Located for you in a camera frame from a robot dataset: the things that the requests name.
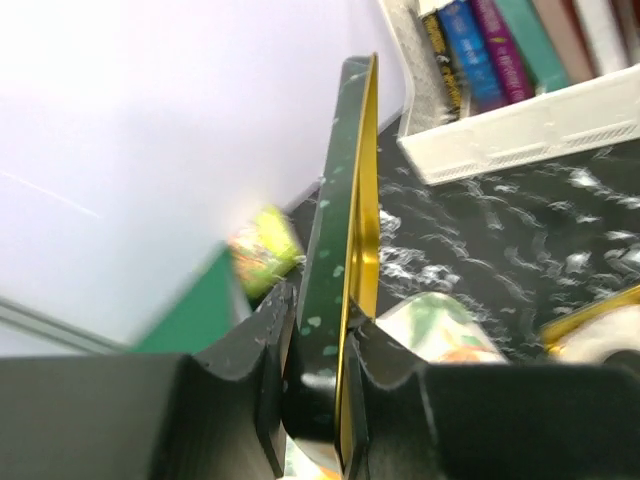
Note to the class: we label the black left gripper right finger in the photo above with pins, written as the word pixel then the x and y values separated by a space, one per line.
pixel 410 419

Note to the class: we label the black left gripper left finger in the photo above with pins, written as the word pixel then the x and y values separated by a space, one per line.
pixel 211 415

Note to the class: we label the gold cookie tin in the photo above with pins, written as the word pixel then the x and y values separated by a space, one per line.
pixel 340 273

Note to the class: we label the floral rectangular tray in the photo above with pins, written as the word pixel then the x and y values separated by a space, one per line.
pixel 439 329

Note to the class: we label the green card box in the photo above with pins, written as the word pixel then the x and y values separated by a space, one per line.
pixel 264 250

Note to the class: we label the white file organizer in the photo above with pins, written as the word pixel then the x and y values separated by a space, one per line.
pixel 590 115

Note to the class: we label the black yellow book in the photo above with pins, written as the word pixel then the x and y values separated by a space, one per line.
pixel 446 64

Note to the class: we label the blue book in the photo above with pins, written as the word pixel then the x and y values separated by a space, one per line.
pixel 469 48

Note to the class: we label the purple book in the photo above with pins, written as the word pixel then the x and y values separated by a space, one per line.
pixel 503 51

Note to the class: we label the green ring binder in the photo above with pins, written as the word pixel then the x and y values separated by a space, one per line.
pixel 213 305

